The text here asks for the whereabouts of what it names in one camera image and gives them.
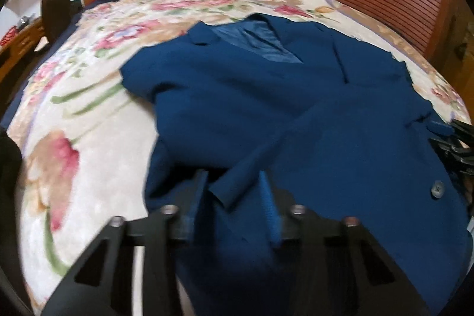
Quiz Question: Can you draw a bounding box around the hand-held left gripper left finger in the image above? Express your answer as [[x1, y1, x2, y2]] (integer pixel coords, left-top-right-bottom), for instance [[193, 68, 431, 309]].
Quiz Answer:
[[41, 170, 210, 316]]

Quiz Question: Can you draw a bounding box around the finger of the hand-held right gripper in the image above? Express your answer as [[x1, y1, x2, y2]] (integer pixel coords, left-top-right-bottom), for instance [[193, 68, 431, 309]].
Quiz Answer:
[[430, 138, 474, 165], [429, 121, 474, 143]]

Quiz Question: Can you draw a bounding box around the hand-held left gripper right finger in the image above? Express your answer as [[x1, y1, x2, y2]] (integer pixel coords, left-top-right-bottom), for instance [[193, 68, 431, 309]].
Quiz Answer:
[[258, 170, 432, 316]]

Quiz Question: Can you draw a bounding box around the blue suit jacket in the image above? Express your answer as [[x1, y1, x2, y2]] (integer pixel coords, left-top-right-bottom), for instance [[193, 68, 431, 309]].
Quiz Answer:
[[119, 13, 473, 316]]

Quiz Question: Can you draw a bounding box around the floral blanket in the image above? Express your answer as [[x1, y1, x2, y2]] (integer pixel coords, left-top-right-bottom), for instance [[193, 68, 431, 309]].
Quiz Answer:
[[2, 0, 469, 316]]

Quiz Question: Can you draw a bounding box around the wooden desk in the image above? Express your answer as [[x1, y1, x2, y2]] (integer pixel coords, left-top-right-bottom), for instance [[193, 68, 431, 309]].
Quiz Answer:
[[0, 18, 47, 80]]

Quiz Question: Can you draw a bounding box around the black office chair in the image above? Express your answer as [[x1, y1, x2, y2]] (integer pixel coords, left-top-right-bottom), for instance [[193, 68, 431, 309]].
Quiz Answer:
[[40, 0, 84, 44]]

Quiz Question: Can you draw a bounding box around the red basket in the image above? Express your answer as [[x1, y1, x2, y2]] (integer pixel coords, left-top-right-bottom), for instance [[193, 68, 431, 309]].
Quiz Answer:
[[0, 26, 17, 46]]

